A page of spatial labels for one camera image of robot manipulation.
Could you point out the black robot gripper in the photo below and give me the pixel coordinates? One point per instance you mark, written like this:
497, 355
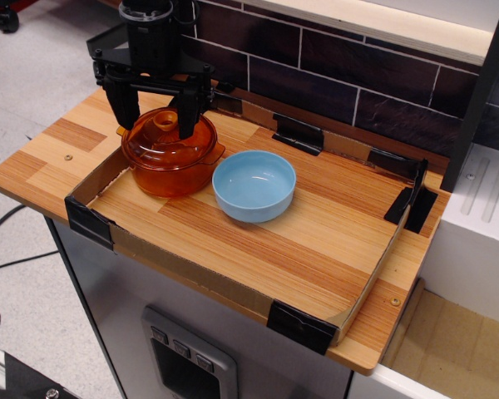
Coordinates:
157, 63

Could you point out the orange transparent pot lid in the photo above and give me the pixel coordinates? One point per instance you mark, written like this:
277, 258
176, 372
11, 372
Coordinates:
155, 141

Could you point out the orange transparent glass pot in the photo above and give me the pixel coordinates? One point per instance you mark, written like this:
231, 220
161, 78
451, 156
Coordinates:
178, 182

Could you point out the black rolling chair base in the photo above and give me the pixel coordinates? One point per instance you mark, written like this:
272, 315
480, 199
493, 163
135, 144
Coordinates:
106, 49

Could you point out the light blue ceramic bowl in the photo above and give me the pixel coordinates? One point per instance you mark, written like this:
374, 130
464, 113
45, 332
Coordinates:
254, 186

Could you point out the grey appliance control panel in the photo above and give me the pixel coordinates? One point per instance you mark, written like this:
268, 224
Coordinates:
187, 365

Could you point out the cardboard fence with black tape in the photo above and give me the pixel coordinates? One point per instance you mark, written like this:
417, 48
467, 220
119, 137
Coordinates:
347, 251

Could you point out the white cabinet with grooves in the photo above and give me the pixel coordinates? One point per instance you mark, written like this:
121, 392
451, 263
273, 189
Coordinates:
462, 263

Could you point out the black metal shelf post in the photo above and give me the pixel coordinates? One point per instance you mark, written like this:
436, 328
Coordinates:
483, 89

